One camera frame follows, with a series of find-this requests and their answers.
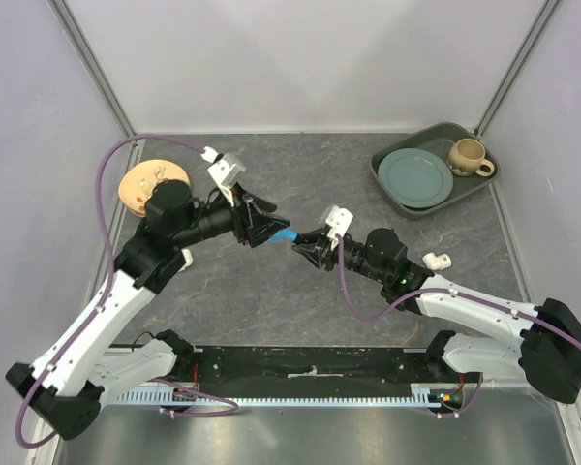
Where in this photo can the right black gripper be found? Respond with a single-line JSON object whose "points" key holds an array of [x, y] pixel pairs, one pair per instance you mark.
{"points": [[312, 252]]}

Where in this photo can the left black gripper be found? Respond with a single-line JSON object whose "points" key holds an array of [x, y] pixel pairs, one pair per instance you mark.
{"points": [[249, 227]]}

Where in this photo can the blue water faucet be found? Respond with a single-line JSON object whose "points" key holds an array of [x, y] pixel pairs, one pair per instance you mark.
{"points": [[284, 236]]}

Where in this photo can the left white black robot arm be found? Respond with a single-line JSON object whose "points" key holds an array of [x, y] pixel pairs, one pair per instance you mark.
{"points": [[68, 385]]}

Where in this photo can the white pvc elbow right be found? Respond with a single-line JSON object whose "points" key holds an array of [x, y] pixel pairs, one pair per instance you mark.
{"points": [[436, 262]]}

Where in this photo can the white pvc elbow left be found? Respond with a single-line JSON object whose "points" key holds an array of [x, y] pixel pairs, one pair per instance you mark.
{"points": [[188, 259]]}

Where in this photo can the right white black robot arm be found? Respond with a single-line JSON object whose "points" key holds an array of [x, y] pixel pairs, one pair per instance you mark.
{"points": [[540, 344]]}

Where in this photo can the teal round plate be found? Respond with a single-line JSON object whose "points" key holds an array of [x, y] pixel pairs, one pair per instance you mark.
{"points": [[415, 178]]}

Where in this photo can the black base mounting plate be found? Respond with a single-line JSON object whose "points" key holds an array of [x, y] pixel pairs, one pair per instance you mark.
{"points": [[304, 372]]}

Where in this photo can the orange bird pattern plate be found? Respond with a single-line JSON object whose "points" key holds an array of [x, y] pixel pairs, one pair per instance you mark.
{"points": [[137, 185]]}

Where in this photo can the dark green rectangular tray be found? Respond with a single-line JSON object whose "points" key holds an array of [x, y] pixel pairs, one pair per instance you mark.
{"points": [[436, 139]]}

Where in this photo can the beige ceramic mug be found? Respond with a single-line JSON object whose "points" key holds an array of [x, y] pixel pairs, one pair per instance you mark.
{"points": [[467, 157]]}

